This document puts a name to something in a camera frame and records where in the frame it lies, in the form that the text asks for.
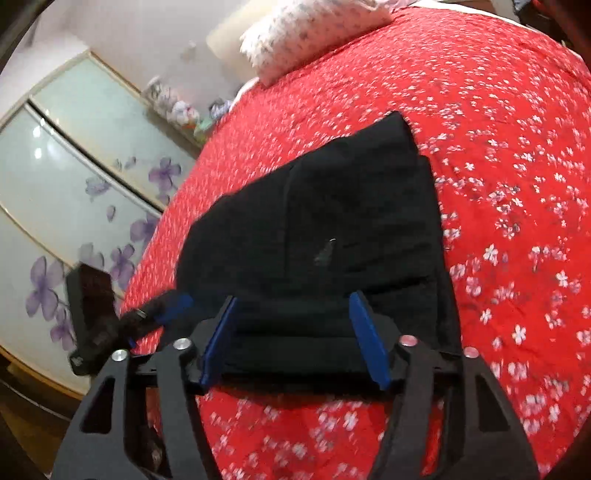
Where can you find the black pants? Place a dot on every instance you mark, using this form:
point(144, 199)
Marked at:
point(351, 221)

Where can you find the shelf of plush toys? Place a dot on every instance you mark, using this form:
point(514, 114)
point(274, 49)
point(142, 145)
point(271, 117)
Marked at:
point(182, 113)

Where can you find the beige headboard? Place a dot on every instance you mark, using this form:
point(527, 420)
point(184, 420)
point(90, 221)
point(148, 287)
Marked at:
point(226, 44)

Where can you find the red floral bedspread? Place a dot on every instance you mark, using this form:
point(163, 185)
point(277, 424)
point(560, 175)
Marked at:
point(498, 194)

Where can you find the white wall switch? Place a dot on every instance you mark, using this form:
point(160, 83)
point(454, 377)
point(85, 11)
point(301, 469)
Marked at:
point(190, 50)

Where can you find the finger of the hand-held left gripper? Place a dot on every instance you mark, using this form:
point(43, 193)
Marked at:
point(168, 307)

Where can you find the glass floral wardrobe doors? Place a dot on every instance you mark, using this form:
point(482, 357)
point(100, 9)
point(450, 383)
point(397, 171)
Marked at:
point(69, 194)

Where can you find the pink floral pillow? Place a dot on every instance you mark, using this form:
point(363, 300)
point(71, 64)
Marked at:
point(309, 32)

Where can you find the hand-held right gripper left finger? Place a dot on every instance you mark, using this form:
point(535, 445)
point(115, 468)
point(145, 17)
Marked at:
point(217, 344)

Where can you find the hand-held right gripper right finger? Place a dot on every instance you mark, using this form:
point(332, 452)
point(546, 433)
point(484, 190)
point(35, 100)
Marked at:
point(369, 341)

